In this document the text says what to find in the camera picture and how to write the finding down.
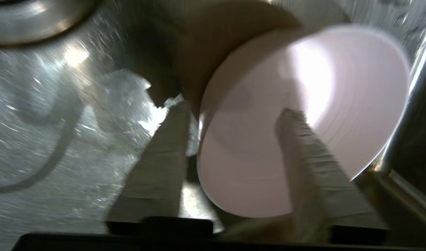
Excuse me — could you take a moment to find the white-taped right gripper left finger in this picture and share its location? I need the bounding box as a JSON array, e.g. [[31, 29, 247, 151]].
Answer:
[[106, 100, 193, 235]]

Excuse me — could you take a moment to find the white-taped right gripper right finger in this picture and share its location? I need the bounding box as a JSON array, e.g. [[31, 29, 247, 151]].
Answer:
[[275, 108, 390, 243]]

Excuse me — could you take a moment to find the pale pink bowl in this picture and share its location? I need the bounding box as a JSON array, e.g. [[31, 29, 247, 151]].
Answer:
[[196, 24, 411, 219]]

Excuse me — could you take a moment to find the stainless steel sink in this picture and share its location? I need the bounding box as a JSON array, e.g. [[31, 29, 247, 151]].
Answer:
[[0, 0, 426, 244]]

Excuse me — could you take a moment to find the round metal drain strainer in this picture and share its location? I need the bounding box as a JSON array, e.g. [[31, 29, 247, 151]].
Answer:
[[0, 0, 100, 47]]

